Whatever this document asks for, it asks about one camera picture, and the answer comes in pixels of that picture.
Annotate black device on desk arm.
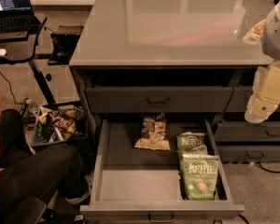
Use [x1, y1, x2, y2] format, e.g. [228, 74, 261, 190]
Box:
[48, 25, 84, 65]

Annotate plastic water bottle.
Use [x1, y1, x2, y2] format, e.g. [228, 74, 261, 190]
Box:
[25, 98, 38, 118]

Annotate dark bin of snack bags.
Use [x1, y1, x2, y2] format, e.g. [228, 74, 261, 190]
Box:
[31, 101, 88, 152]

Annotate black laptop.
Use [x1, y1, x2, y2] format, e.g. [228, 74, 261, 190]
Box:
[0, 0, 34, 33]

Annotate open grey middle drawer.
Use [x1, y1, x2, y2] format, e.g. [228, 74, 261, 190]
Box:
[80, 119, 245, 224]

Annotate black floor cable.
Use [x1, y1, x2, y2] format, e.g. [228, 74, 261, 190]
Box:
[255, 161, 280, 175]

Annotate grey top right drawer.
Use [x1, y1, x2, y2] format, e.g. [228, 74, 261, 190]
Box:
[226, 86, 280, 112]

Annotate brown chip bag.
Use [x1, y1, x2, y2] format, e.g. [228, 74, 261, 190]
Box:
[134, 113, 170, 151]

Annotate grey right bottom drawer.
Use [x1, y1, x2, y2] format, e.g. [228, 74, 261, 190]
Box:
[217, 146, 280, 162]

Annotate green Kettle chip bag front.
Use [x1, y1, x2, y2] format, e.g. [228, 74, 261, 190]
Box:
[180, 154, 218, 201]

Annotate green Kettle chip bag rear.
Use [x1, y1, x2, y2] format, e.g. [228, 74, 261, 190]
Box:
[176, 132, 208, 160]

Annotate seated person black trousers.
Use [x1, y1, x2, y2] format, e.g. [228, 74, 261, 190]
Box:
[0, 91, 90, 224]

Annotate black chair armrest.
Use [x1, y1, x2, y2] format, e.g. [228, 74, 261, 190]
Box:
[5, 197, 47, 224]

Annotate green kettle chip bag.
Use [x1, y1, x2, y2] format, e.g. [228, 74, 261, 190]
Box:
[180, 154, 218, 201]
[176, 132, 208, 160]

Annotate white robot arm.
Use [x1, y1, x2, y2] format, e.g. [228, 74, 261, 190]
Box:
[243, 0, 280, 123]

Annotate grey counter cabinet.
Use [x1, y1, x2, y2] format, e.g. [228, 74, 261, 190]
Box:
[68, 0, 280, 224]

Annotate black desk cable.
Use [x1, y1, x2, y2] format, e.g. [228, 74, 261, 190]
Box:
[0, 63, 26, 105]

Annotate grey right middle drawer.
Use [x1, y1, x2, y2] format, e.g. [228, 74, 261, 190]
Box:
[214, 121, 280, 142]

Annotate black laptop stand desk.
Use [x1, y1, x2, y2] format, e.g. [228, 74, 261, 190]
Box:
[0, 13, 55, 104]

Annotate grey top left drawer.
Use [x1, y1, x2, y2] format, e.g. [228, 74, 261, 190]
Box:
[85, 86, 233, 113]

